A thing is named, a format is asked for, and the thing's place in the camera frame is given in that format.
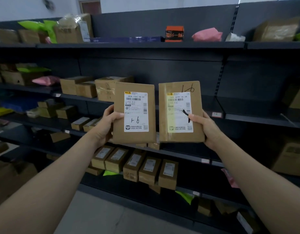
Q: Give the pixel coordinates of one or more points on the person's left hand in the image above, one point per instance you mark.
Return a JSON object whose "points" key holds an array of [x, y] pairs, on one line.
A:
{"points": [[103, 129]]}

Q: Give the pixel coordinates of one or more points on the person's right hand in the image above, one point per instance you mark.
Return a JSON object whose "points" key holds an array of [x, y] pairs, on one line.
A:
{"points": [[209, 132]]}

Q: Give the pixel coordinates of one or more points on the person's right thumb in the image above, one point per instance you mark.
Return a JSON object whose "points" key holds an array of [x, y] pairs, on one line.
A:
{"points": [[195, 118]]}

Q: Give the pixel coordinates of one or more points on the person's left thumb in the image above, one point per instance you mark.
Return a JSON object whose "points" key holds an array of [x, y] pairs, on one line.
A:
{"points": [[114, 116]]}

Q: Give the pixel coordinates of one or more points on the taped brown parcel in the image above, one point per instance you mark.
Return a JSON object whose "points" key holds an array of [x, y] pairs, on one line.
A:
{"points": [[180, 110]]}

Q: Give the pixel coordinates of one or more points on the brown parcel with white label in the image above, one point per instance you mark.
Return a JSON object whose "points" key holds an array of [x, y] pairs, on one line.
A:
{"points": [[134, 112]]}

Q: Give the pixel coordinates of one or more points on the person's right forearm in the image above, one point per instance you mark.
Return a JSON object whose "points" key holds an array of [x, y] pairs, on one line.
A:
{"points": [[259, 190]]}

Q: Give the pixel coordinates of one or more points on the person's left forearm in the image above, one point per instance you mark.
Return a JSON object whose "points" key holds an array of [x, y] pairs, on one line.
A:
{"points": [[50, 190]]}

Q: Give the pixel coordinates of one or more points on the shelf price tag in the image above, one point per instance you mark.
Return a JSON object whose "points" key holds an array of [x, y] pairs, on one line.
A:
{"points": [[205, 161], [216, 114]]}

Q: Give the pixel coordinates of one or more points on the flat brown box, white label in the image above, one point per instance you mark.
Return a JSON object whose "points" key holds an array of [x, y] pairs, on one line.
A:
{"points": [[90, 125], [79, 123]]}

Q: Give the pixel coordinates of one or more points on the taped brown cardboard box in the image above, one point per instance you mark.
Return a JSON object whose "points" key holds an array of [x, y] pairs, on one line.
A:
{"points": [[106, 88]]}

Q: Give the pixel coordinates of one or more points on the brown parcel box, white label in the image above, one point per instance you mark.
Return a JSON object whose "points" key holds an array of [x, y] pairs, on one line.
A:
{"points": [[116, 160], [101, 157], [168, 174], [149, 170], [133, 165]]}

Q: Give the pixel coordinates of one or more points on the small brown cardboard box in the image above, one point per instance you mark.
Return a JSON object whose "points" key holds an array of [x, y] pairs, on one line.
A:
{"points": [[48, 108], [66, 112]]}

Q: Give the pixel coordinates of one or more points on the dark metal shelving unit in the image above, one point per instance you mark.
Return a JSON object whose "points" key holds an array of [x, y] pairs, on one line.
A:
{"points": [[164, 68]]}

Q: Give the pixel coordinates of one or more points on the pink plastic mailer bag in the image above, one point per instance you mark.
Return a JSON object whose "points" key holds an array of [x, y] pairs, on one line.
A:
{"points": [[207, 35], [46, 80], [230, 177]]}

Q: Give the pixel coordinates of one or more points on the flat blue box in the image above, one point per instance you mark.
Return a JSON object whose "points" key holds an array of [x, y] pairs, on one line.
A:
{"points": [[128, 39]]}

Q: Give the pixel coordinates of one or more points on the orange and black box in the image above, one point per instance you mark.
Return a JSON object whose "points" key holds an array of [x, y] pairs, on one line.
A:
{"points": [[174, 33]]}

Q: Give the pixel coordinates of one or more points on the white plastic bag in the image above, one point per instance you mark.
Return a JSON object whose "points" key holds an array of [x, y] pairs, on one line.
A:
{"points": [[234, 37]]}

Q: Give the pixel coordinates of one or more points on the plastic-wrapped brown carton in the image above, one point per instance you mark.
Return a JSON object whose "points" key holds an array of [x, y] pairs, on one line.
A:
{"points": [[72, 30]]}

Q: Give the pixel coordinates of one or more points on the blue plastic mailer bag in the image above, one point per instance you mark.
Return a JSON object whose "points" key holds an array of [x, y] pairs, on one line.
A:
{"points": [[16, 104]]}

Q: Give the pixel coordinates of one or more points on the large brown carton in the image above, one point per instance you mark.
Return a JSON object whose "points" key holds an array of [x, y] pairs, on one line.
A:
{"points": [[297, 95], [290, 158]]}

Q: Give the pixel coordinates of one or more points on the wide brown cardboard box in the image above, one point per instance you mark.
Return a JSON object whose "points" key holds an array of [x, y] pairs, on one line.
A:
{"points": [[18, 77]]}

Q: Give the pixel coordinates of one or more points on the brown door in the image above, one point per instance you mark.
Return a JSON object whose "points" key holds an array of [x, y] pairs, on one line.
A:
{"points": [[90, 6]]}

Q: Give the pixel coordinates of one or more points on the yellow plastic mailer bag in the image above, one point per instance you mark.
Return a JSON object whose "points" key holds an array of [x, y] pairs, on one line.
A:
{"points": [[2, 111]]}

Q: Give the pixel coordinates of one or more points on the brown paper parcel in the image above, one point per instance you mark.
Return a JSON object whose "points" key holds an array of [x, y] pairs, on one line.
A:
{"points": [[6, 36], [29, 36]]}

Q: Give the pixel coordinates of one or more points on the large brown paper bag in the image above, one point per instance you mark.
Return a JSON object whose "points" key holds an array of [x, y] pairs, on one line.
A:
{"points": [[276, 30]]}

